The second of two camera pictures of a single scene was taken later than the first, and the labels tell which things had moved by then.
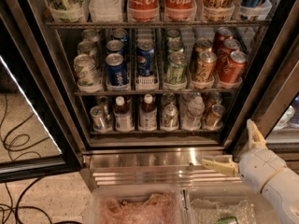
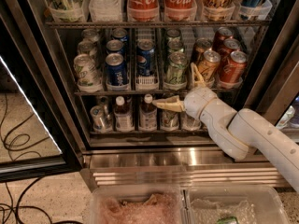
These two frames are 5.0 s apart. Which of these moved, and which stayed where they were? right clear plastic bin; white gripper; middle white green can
Moved: white gripper
Stayed: right clear plastic bin; middle white green can
